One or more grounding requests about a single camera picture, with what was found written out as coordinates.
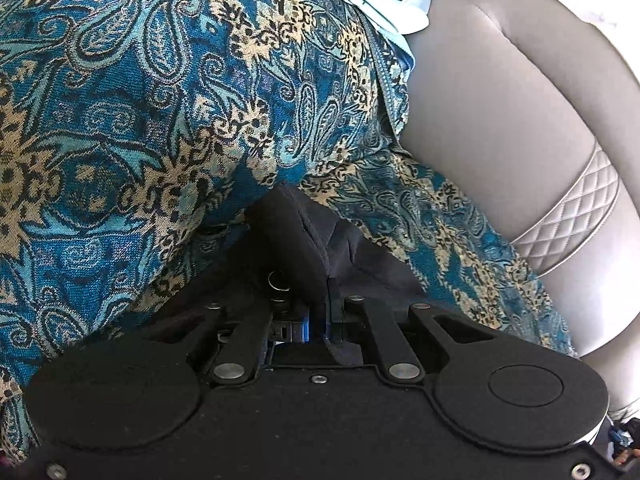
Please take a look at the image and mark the black pants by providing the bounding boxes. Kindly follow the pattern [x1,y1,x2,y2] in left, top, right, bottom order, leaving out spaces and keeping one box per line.
[125,184,437,367]

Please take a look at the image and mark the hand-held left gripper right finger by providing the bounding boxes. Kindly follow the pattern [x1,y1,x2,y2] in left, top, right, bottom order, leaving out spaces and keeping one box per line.
[323,294,482,386]

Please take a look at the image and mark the beige leather sofa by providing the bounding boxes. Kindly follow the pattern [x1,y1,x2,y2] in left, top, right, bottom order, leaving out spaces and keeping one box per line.
[399,0,640,413]

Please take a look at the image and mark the dark patterned cloth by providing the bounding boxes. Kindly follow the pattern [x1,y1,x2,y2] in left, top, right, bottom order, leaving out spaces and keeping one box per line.
[597,402,640,471]

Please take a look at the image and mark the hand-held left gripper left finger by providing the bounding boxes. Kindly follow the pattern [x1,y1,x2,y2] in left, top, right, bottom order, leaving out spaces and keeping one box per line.
[162,302,312,387]

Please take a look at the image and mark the blue paisley blanket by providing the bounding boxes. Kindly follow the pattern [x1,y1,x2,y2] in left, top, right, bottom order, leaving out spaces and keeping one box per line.
[0,0,582,467]

